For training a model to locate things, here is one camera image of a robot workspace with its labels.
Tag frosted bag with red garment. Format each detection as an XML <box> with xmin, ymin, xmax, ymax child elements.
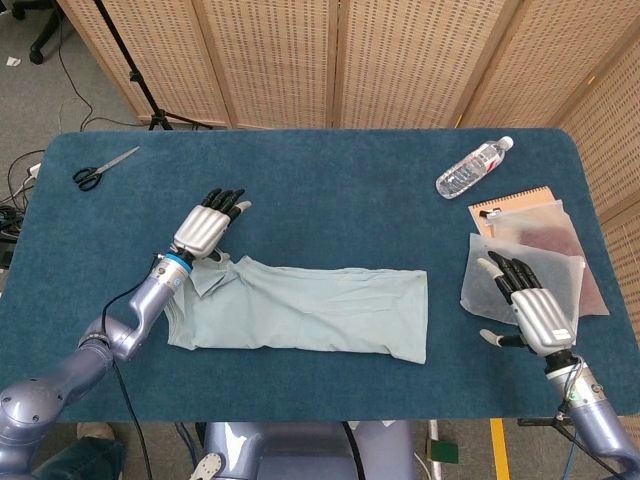
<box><xmin>477</xmin><ymin>198</ymin><xmax>611</xmax><ymax>317</ymax></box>

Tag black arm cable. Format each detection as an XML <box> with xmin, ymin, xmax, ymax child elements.
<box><xmin>517</xmin><ymin>414</ymin><xmax>619</xmax><ymax>479</ymax></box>
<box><xmin>101</xmin><ymin>254</ymin><xmax>154</xmax><ymax>480</ymax></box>

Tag light green t-shirt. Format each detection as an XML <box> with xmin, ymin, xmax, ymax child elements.
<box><xmin>164</xmin><ymin>254</ymin><xmax>429</xmax><ymax>365</ymax></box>

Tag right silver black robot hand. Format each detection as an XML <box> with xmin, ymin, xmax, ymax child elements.
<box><xmin>474</xmin><ymin>250</ymin><xmax>577</xmax><ymax>357</ymax></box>

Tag black torso cable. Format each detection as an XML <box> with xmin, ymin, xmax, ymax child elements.
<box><xmin>342</xmin><ymin>422</ymin><xmax>362</xmax><ymax>480</ymax></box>

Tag black tripod stand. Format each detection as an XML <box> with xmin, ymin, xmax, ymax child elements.
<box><xmin>92</xmin><ymin>0</ymin><xmax>214</xmax><ymax>132</ymax></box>

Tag white metal tube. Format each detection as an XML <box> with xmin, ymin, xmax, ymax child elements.
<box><xmin>428</xmin><ymin>421</ymin><xmax>444</xmax><ymax>480</ymax></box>

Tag blue table cover cloth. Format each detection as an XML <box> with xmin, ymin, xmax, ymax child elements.
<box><xmin>0</xmin><ymin>128</ymin><xmax>640</xmax><ymax>425</ymax></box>

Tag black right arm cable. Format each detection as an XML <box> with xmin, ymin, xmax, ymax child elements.
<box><xmin>517</xmin><ymin>414</ymin><xmax>619</xmax><ymax>479</ymax></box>

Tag frosted bag with QR label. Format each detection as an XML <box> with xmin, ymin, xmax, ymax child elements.
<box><xmin>458</xmin><ymin>232</ymin><xmax>587</xmax><ymax>347</ymax></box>

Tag black floor cable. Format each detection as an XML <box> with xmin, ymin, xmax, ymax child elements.
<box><xmin>57</xmin><ymin>29</ymin><xmax>151</xmax><ymax>132</ymax></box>

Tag person's beige shoe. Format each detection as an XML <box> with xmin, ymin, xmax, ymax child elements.
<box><xmin>77</xmin><ymin>422</ymin><xmax>115</xmax><ymax>441</ymax></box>

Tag black cable bundle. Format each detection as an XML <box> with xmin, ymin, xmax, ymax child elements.
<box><xmin>0</xmin><ymin>148</ymin><xmax>47</xmax><ymax>236</ymax></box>

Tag white robot bracket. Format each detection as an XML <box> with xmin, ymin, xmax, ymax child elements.
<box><xmin>189</xmin><ymin>452</ymin><xmax>227</xmax><ymax>480</ymax></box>

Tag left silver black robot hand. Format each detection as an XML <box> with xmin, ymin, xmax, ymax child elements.
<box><xmin>169</xmin><ymin>187</ymin><xmax>253</xmax><ymax>264</ymax></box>

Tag black-handled scissors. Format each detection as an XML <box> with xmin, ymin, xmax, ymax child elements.
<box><xmin>72</xmin><ymin>145</ymin><xmax>142</xmax><ymax>192</ymax></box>

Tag brown spiral notebook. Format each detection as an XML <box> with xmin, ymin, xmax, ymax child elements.
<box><xmin>467</xmin><ymin>185</ymin><xmax>556</xmax><ymax>241</ymax></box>

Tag green block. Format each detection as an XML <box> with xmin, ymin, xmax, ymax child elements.
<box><xmin>430</xmin><ymin>439</ymin><xmax>460</xmax><ymax>464</ymax></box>

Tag black office chair base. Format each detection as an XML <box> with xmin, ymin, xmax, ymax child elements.
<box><xmin>12</xmin><ymin>0</ymin><xmax>64</xmax><ymax>65</ymax></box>

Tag blue-grey robot torso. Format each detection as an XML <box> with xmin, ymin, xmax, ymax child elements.
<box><xmin>202</xmin><ymin>421</ymin><xmax>416</xmax><ymax>480</ymax></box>

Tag clear plastic water bottle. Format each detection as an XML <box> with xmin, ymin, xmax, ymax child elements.
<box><xmin>434</xmin><ymin>135</ymin><xmax>516</xmax><ymax>200</ymax></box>

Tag person's dark jeans leg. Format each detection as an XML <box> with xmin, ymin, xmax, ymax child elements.
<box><xmin>34</xmin><ymin>437</ymin><xmax>126</xmax><ymax>480</ymax></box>

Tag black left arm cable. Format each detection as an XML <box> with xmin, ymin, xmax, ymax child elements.
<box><xmin>101</xmin><ymin>254</ymin><xmax>154</xmax><ymax>480</ymax></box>

